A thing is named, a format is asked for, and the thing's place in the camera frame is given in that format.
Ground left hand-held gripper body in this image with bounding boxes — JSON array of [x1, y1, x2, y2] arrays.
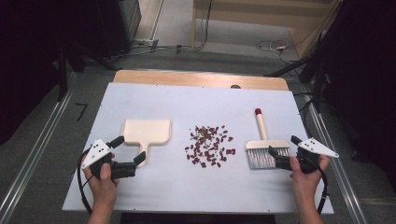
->
[[81, 138, 138, 181]]

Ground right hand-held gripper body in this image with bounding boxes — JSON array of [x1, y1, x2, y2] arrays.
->
[[275, 137, 340, 175]]

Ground cream plastic dustpan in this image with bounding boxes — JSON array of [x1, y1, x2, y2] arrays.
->
[[120, 119, 172, 168]]

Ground cream brush with grey bristles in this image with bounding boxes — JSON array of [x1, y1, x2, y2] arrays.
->
[[246, 107, 292, 171]]

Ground pile of red beans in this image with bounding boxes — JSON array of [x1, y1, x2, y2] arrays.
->
[[184, 124, 236, 169]]

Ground person's left hand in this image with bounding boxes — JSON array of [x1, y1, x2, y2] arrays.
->
[[83, 153, 120, 208]]

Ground person's right hand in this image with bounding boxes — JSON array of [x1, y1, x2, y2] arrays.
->
[[289, 154, 331, 200]]

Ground black metal stand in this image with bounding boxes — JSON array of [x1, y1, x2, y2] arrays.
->
[[263, 18, 347, 114], [55, 38, 120, 103]]

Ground white table board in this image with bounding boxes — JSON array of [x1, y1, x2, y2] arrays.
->
[[61, 82, 334, 216]]

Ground wooden table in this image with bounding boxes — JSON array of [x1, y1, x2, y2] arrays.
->
[[112, 69, 290, 91]]

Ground dark cabinet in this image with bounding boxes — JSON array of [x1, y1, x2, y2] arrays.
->
[[94, 0, 143, 60]]

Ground light wooden furniture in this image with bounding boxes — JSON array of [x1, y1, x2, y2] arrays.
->
[[191, 0, 344, 60]]

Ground metal floor rail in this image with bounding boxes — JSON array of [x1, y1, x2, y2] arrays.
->
[[0, 73, 78, 224], [303, 92, 370, 224]]

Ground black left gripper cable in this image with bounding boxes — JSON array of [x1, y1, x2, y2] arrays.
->
[[77, 148, 94, 217]]

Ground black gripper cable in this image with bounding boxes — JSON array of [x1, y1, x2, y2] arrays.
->
[[77, 148, 94, 217], [316, 164, 331, 216]]

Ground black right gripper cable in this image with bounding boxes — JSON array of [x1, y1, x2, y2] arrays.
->
[[316, 164, 331, 216]]

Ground white floor cable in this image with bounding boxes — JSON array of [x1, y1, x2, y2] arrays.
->
[[255, 39, 295, 64]]

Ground black hanging cables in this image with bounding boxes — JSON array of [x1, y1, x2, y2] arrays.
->
[[195, 0, 216, 52]]

